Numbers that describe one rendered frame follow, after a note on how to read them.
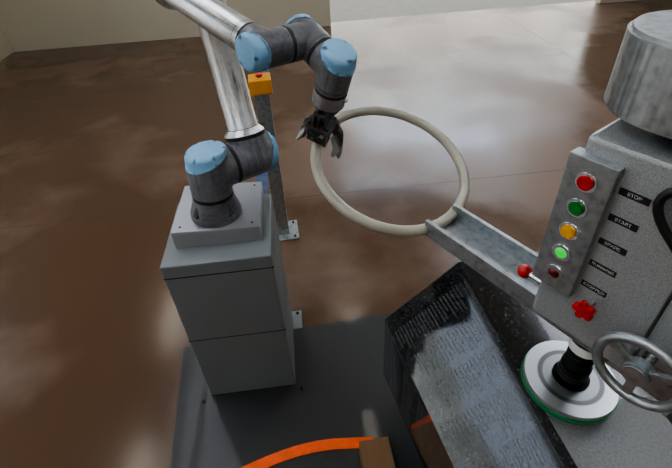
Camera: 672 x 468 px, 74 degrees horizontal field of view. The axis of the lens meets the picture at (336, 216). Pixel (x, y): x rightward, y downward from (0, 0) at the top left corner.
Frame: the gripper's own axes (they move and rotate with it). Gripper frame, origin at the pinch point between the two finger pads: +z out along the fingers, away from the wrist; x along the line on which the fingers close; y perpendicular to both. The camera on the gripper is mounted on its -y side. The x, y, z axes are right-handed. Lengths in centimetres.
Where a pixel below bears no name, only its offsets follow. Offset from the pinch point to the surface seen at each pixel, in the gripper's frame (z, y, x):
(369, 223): -6.1, 22.3, 24.4
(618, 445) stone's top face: -4, 46, 97
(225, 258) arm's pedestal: 44, 28, -16
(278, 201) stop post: 131, -61, -33
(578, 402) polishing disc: -5, 42, 86
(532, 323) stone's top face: 9, 18, 79
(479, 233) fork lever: -8, 10, 53
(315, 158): -6.0, 10.0, 2.4
